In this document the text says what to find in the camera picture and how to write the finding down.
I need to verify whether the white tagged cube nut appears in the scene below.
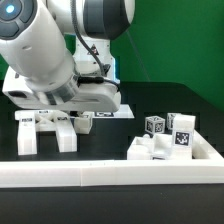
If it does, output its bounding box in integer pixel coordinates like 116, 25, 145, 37
145, 116, 165, 135
167, 113, 181, 130

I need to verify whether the white chair back part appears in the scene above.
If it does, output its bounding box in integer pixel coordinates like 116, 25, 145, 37
15, 110, 77, 155

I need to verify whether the white chair seat part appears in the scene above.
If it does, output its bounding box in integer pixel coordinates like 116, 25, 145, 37
126, 133, 196, 161

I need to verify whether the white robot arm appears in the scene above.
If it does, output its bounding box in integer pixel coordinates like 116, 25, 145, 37
0, 0, 135, 112

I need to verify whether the white tag base sheet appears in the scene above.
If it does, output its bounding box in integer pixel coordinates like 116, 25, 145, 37
93, 104, 134, 119

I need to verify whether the white U-shaped obstacle frame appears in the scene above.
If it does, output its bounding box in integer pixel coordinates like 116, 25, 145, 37
0, 134, 224, 188

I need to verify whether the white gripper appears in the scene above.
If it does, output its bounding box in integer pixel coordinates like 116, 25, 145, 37
2, 67, 121, 112

